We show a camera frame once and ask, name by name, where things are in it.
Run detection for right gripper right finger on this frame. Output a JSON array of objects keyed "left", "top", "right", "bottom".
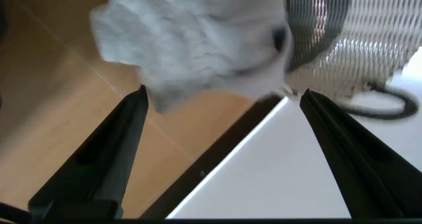
[{"left": 299, "top": 88, "right": 422, "bottom": 218}]

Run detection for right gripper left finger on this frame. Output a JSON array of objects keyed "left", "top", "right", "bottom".
[{"left": 28, "top": 84, "right": 149, "bottom": 218}]

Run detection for pale grey shorts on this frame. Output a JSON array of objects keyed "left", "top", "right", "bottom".
[{"left": 89, "top": 0, "right": 294, "bottom": 115}]

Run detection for white laundry basket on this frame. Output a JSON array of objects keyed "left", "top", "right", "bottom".
[{"left": 283, "top": 0, "right": 422, "bottom": 120}]

